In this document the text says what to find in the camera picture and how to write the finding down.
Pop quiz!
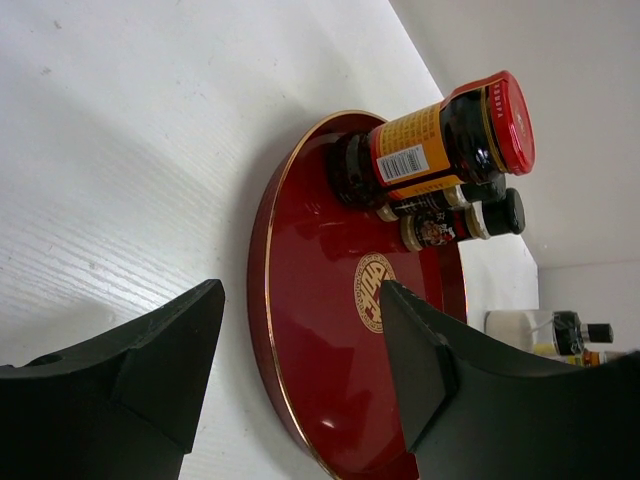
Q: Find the black-cap white bottle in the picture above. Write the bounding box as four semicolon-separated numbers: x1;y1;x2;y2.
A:
484;310;614;357

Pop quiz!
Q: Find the large red-lid sauce jar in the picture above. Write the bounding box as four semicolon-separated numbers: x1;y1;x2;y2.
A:
326;70;536;209

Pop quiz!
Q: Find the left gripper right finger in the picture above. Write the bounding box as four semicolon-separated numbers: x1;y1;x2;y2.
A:
380;281;639;479

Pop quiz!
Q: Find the small black-cap spice bottle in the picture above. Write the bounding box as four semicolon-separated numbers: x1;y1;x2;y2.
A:
377;175;506;222

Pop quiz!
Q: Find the gold-cap yellow oil bottle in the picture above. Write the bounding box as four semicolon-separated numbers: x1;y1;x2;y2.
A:
558;351;626;368

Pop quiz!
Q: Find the red round lacquer tray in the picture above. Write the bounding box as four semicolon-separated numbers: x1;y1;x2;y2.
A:
247;110;467;479

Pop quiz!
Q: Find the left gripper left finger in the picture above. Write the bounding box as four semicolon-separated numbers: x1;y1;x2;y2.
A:
1;279;225;479

